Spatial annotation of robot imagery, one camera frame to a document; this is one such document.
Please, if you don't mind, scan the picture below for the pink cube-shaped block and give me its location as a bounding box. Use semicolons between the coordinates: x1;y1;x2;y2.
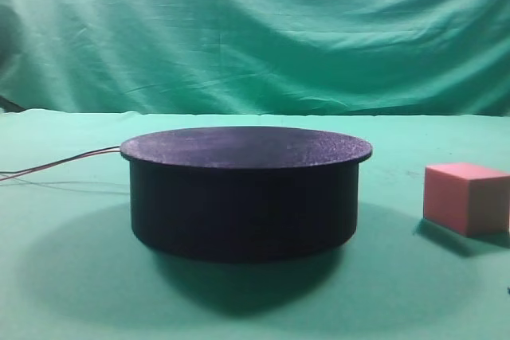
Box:
423;162;509;237

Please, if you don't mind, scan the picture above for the black round turntable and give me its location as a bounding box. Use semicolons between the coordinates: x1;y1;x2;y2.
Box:
120;126;373;264

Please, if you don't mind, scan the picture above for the green backdrop cloth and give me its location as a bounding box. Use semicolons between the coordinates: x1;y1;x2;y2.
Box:
1;0;509;115

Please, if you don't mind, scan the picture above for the green table cloth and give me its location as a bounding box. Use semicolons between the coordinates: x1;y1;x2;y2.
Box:
1;109;509;339

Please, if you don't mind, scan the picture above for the black wire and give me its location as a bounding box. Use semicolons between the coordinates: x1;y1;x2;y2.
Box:
0;150;124;182

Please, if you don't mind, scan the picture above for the red wire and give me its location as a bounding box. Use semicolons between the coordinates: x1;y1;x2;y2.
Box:
0;147;123;177

